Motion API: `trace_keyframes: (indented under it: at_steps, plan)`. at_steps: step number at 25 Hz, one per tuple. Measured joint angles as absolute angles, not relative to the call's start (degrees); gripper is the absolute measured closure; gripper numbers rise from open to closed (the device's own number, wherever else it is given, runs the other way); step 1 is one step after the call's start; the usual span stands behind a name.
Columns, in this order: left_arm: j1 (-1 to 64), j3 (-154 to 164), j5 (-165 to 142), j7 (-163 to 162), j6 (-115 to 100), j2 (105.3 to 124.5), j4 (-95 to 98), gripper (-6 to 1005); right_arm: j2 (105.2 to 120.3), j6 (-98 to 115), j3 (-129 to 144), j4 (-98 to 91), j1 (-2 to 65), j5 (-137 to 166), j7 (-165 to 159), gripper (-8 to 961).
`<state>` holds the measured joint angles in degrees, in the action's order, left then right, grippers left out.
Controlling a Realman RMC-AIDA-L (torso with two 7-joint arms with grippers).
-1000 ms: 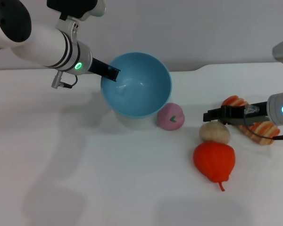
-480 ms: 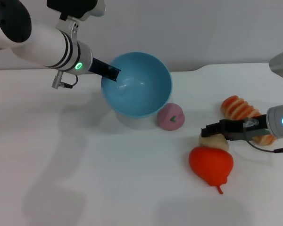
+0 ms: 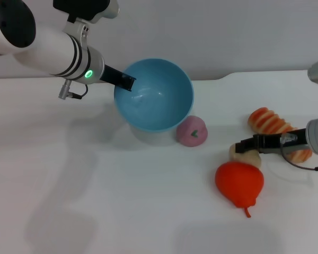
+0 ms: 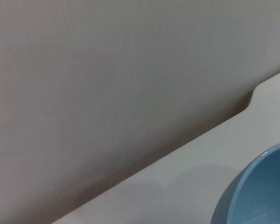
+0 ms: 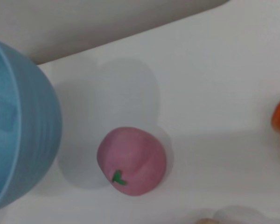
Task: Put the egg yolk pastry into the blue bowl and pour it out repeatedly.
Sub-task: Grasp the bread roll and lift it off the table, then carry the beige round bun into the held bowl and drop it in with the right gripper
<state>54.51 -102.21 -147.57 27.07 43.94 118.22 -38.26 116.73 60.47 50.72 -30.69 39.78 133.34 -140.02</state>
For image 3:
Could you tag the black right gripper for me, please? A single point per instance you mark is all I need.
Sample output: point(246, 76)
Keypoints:
point(275, 143)

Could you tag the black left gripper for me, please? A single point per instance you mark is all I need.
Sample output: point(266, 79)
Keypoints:
point(111, 76)

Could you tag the beige egg yolk pastry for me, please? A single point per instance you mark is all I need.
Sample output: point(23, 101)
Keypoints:
point(247, 158)

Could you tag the blue bowl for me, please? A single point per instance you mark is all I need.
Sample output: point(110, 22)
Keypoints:
point(156, 98)

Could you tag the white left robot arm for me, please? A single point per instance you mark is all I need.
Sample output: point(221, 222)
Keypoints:
point(50, 47)

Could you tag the orange striped bread roll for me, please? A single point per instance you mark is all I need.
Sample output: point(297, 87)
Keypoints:
point(267, 121)

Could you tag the red pear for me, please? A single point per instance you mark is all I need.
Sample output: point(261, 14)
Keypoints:
point(238, 185)

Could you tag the pink peach bun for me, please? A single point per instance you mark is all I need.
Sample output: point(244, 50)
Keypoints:
point(192, 131)

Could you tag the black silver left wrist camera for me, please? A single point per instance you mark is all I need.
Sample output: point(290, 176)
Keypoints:
point(90, 9)

